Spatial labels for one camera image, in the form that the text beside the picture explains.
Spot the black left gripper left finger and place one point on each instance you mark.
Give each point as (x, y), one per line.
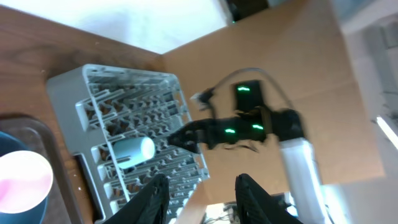
(148, 206)

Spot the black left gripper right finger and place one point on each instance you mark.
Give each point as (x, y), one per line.
(256, 206)

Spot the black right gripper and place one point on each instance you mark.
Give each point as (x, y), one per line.
(253, 125)

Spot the pink cup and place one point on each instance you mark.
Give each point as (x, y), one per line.
(26, 180)

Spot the light blue cup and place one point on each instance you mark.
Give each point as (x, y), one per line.
(133, 151)

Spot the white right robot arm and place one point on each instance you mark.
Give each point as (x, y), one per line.
(296, 150)

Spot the brown serving tray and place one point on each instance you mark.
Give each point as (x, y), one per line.
(62, 203)

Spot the grey dishwasher rack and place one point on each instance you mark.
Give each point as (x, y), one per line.
(96, 106)

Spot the dark blue plate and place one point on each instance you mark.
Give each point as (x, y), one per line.
(34, 215)

